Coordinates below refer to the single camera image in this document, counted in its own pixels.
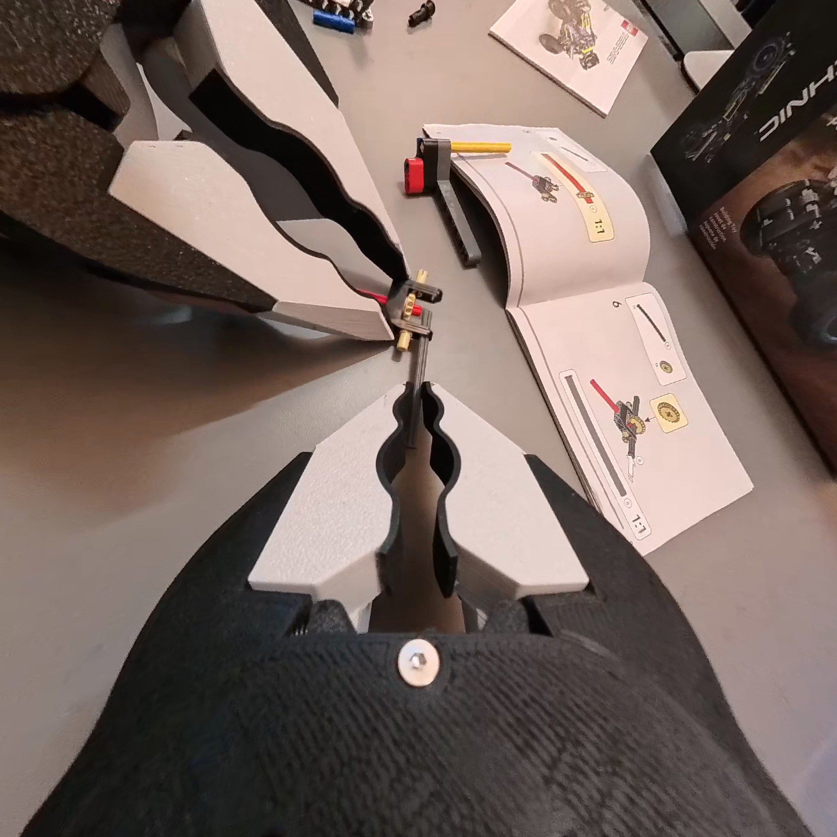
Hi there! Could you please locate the black desk mat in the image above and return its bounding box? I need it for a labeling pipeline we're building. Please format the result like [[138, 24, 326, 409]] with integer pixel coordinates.
[[640, 0, 753, 61]]

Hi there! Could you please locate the closed instruction booklet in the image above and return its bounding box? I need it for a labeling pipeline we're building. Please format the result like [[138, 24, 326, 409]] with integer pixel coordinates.
[[488, 0, 650, 119]]

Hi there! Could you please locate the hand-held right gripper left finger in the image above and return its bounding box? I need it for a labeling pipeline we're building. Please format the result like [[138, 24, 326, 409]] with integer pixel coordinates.
[[247, 383, 419, 634]]

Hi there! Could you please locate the open instruction booklet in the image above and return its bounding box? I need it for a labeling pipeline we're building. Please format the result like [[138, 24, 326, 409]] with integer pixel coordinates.
[[422, 123, 756, 558]]

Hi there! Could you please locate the white monitor base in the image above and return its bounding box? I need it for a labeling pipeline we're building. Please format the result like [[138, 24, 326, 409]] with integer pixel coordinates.
[[682, 49, 736, 92]]

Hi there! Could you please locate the black lego set box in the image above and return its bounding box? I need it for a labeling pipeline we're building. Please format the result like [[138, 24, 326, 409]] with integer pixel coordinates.
[[649, 0, 837, 478]]

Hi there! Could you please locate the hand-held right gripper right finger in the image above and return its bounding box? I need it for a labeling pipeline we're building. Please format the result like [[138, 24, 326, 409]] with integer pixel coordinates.
[[422, 382, 591, 632]]

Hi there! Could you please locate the grey beam lego assembly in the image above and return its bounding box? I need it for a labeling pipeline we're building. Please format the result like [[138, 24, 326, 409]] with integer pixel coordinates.
[[402, 136, 513, 268]]

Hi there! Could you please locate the black lego gear frame assembly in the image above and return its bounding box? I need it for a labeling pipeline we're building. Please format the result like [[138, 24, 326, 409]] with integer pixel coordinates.
[[356, 267, 446, 355]]

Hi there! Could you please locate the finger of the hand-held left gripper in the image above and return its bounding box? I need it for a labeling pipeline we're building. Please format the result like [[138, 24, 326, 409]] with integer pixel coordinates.
[[108, 139, 395, 342], [188, 0, 405, 283]]

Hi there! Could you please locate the pile of loose lego pieces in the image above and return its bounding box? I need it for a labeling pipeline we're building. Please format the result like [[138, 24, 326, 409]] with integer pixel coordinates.
[[297, 0, 378, 31]]

